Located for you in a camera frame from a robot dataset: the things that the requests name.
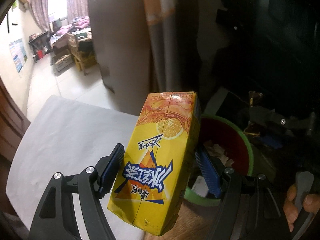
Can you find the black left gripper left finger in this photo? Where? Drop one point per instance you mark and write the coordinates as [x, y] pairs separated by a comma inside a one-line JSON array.
[[96, 181]]

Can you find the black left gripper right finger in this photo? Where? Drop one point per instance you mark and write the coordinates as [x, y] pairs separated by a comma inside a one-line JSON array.
[[216, 175]]

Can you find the yellow iced tea carton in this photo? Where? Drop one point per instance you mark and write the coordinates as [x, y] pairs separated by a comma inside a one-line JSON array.
[[151, 182]]

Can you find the green rimmed trash bin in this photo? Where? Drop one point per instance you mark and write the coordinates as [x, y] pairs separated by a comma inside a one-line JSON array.
[[226, 141]]

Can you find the brown wooden door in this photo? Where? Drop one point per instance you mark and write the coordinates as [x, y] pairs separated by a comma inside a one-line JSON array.
[[13, 124]]

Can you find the yellow crate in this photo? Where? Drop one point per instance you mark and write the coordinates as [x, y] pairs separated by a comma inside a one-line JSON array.
[[84, 60]]

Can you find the cardboard box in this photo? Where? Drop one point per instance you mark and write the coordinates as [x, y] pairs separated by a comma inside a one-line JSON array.
[[61, 62]]

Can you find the dark wooden cabinet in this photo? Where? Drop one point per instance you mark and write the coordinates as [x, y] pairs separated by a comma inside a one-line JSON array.
[[122, 50]]

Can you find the bed with pink bedding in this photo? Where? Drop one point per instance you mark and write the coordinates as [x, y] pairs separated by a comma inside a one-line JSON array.
[[58, 30]]

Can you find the pink patterned curtain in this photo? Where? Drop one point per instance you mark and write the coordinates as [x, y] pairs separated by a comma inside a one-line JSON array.
[[45, 12]]

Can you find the wall poster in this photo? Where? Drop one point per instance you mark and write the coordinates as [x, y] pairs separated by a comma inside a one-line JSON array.
[[18, 53]]

